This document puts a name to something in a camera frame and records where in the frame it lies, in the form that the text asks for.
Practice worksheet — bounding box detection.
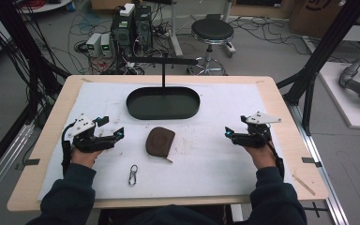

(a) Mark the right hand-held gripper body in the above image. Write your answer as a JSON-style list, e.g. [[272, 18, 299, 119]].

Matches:
[[232, 111, 282, 149]]

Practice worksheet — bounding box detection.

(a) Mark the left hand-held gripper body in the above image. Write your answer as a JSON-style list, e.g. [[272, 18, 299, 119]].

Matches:
[[66, 113, 117, 154]]

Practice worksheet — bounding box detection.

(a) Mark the brown pouch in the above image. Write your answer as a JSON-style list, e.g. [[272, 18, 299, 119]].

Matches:
[[145, 126, 176, 164]]

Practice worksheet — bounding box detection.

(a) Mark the silver carabiner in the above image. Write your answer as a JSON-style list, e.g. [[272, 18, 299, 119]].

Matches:
[[127, 164, 139, 188]]

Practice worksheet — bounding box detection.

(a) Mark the black oval tray with stand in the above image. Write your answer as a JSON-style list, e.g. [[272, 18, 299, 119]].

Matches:
[[126, 55, 202, 121]]

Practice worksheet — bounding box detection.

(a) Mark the person's left hand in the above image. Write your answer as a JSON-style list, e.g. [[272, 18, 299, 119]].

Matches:
[[70, 147, 105, 169]]

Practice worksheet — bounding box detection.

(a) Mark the person's right hand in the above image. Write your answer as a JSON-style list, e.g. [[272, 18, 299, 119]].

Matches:
[[243, 142, 278, 171]]

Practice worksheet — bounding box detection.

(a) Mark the white mat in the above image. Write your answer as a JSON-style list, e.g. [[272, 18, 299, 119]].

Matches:
[[37, 82, 294, 202]]

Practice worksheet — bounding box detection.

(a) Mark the black tape piece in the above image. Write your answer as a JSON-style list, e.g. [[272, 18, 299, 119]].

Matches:
[[14, 157, 41, 172], [301, 157, 323, 169]]

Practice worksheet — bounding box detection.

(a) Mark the thin wooden stick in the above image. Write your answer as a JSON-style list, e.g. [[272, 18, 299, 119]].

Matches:
[[292, 173, 317, 197]]

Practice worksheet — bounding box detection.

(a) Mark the grey power supply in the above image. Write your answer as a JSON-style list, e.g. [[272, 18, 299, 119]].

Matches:
[[84, 32, 103, 58], [99, 32, 113, 58]]

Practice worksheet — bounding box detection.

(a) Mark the black computer tower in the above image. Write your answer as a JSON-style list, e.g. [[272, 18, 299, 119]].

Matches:
[[110, 12, 136, 57], [133, 4, 154, 51]]

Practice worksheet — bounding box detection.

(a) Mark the white platform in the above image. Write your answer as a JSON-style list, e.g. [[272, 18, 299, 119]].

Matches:
[[318, 61, 360, 131]]

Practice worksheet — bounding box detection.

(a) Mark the black round stool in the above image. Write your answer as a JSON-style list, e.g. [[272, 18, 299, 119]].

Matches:
[[187, 18, 237, 77]]

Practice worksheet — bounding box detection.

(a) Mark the person's body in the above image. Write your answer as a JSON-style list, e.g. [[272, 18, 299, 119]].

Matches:
[[97, 203, 235, 225]]

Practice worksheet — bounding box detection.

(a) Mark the white table leg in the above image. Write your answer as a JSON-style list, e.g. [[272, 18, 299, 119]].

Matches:
[[168, 0, 185, 58]]

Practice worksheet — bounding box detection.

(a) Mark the white box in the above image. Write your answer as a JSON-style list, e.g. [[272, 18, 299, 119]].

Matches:
[[119, 2, 136, 18]]

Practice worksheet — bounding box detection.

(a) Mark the cardboard box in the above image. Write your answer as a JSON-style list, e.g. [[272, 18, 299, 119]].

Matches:
[[288, 0, 360, 39]]

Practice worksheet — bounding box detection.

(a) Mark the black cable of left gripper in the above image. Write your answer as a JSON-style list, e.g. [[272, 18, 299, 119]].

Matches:
[[60, 122, 77, 177]]

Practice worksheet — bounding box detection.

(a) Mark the aluminium rail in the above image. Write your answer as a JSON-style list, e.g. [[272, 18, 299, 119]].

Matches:
[[0, 122, 36, 209], [287, 102, 351, 225]]

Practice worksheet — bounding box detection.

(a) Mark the black metal frame with cables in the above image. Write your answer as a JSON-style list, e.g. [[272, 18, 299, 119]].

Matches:
[[0, 0, 71, 129]]

